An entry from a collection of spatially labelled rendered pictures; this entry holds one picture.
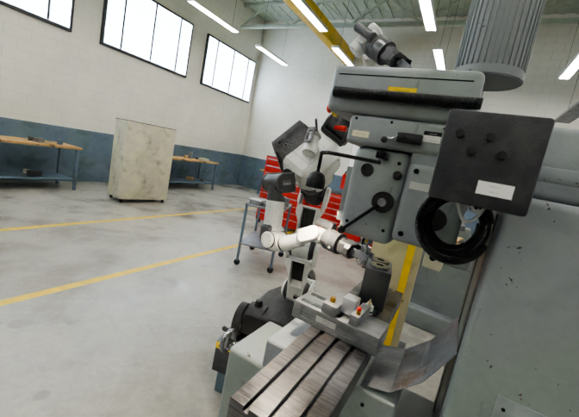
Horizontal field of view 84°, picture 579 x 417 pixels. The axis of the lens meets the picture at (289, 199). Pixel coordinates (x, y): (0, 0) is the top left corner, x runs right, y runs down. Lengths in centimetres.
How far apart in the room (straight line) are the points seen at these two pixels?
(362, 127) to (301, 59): 1118
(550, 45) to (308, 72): 667
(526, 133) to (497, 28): 44
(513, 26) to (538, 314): 78
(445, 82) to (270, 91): 1157
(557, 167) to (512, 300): 37
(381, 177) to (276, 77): 1158
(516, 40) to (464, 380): 95
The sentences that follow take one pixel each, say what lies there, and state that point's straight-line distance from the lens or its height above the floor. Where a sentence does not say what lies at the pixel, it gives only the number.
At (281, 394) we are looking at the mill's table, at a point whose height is 92.
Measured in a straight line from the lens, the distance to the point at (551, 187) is 111.
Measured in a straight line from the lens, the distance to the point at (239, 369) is 151.
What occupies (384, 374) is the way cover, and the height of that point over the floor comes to 86.
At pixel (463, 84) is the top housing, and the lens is 112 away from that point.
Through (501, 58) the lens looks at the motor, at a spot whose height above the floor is 194.
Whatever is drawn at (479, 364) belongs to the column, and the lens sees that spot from 108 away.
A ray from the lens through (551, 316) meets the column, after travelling 104.
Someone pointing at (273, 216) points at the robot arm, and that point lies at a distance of 153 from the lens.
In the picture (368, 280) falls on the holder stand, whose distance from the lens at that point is 159.
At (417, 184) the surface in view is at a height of 153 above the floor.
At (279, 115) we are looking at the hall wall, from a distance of 1214.
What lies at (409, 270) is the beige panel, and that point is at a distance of 303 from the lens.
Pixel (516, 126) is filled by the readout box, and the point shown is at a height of 170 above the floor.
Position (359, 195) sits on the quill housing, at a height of 146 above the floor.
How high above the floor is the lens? 155
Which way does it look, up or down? 8 degrees down
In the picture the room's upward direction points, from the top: 11 degrees clockwise
